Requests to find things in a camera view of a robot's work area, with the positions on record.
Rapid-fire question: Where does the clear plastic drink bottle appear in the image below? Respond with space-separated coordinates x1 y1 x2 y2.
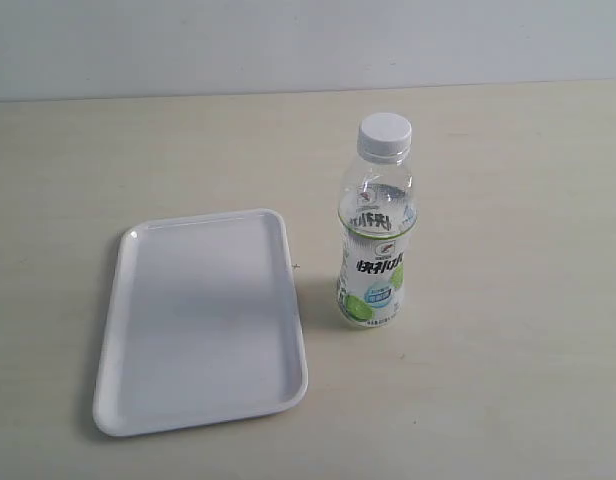
335 144 419 332

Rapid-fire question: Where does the white bottle cap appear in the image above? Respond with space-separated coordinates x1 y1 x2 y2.
358 112 412 157

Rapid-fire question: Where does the white plastic tray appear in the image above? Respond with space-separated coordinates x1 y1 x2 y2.
93 209 308 437

